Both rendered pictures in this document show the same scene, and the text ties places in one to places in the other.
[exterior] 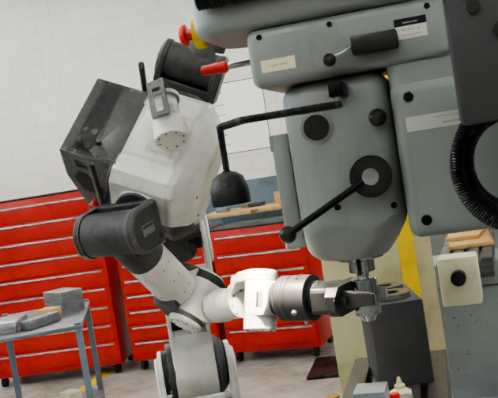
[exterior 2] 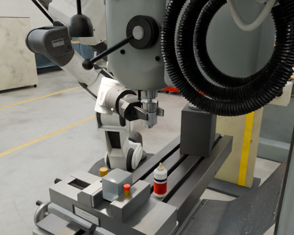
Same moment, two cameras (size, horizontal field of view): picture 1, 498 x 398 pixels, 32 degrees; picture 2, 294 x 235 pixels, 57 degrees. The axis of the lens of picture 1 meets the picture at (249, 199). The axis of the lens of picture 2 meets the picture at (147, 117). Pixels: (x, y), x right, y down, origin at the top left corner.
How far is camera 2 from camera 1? 0.95 m
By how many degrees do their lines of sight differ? 24
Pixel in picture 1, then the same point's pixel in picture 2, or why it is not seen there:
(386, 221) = (152, 69)
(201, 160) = (99, 8)
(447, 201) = not seen: hidden behind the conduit
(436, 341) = (257, 118)
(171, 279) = (79, 72)
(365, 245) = (141, 82)
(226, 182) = (73, 21)
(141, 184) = (61, 16)
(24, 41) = not seen: outside the picture
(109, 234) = (36, 42)
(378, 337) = (183, 127)
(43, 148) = not seen: hidden behind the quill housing
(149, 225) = (59, 41)
